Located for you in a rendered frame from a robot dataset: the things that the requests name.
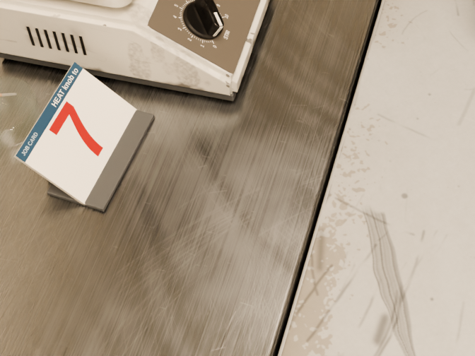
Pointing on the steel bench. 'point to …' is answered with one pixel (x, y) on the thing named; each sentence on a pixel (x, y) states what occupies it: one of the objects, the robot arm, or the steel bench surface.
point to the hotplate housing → (114, 44)
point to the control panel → (242, 18)
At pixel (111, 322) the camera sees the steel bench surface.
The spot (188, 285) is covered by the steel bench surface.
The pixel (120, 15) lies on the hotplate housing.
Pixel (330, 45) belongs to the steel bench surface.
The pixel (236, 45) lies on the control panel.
